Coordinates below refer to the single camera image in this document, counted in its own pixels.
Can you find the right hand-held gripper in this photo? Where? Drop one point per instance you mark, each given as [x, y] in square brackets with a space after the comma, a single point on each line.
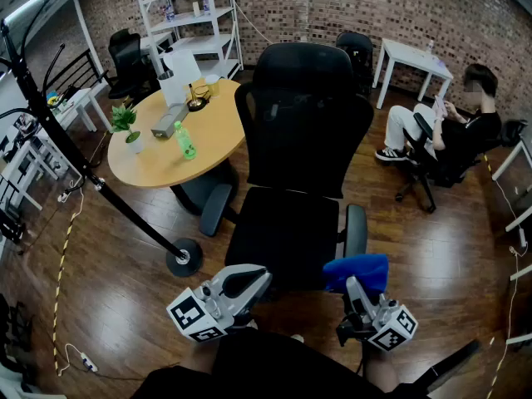
[386, 322]

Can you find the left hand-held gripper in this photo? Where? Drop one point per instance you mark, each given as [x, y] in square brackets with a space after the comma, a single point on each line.
[232, 306]

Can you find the blue cloth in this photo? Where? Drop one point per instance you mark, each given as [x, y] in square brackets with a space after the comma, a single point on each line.
[357, 270]

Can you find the black mesh office chair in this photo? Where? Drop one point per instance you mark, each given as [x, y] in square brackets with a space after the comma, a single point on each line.
[299, 139]

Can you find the person's right forearm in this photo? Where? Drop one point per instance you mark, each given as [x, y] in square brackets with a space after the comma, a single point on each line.
[382, 372]

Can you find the person's left forearm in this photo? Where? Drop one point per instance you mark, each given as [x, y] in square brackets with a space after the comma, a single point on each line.
[199, 356]

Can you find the person's black clothing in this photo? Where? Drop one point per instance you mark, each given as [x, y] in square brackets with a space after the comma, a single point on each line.
[270, 368]

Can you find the white power strip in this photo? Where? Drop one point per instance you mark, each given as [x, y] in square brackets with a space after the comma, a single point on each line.
[88, 362]

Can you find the round wooden table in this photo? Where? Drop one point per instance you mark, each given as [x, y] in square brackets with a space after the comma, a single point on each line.
[208, 139]

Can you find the green plastic bottle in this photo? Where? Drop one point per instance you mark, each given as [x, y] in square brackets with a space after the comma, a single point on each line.
[185, 144]

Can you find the yellow black striped floor tape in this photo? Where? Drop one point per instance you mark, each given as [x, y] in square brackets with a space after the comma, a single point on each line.
[61, 264]

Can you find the grey rectangular box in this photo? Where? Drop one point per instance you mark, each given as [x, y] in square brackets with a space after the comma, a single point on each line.
[168, 123]

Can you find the green plant in white pot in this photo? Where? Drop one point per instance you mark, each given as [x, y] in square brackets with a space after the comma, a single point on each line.
[122, 119]

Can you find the yellow jar with white lid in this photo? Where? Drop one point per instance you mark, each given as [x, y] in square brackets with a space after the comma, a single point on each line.
[213, 87]

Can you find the white cylindrical container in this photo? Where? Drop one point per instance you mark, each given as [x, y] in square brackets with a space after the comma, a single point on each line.
[170, 92]

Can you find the black coat rack stand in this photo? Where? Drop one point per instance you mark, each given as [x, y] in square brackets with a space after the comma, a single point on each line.
[62, 139]

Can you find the white lamp with brass base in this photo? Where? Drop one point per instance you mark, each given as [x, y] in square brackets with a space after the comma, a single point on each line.
[185, 65]

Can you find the white metal rack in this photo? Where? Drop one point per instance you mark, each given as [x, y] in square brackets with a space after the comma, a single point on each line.
[25, 156]

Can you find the small white side table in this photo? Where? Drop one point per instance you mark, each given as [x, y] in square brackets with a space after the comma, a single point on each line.
[81, 98]

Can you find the white square table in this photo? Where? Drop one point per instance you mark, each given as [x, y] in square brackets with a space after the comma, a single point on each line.
[411, 58]

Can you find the small clear water bottle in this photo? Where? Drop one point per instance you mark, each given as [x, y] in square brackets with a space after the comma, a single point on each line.
[430, 47]

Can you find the black metal railing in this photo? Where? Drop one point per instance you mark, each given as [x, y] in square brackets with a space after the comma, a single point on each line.
[77, 71]

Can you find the white metal shelf unit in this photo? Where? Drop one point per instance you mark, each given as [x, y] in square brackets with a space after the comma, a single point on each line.
[195, 17]

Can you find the small white box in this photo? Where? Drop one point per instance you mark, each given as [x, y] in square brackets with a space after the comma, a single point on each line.
[196, 9]

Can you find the clear bottle with blue label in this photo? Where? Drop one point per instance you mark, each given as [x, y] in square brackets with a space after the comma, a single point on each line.
[170, 13]
[206, 6]

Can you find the white frame table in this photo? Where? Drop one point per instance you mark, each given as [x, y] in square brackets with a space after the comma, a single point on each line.
[515, 152]

